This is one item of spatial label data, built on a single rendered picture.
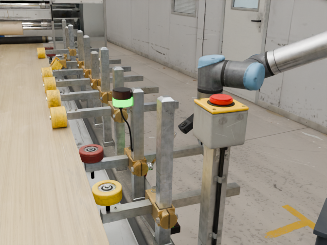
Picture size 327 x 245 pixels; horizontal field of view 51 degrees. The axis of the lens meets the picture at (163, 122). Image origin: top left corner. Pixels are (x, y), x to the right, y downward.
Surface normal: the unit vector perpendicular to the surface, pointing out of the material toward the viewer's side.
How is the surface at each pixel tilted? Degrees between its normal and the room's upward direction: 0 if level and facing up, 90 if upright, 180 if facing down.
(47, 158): 0
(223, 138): 90
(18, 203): 0
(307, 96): 90
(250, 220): 0
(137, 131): 90
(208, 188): 90
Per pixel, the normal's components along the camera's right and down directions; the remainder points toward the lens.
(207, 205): -0.93, 0.11
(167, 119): 0.36, 0.34
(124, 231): 0.02, -0.93
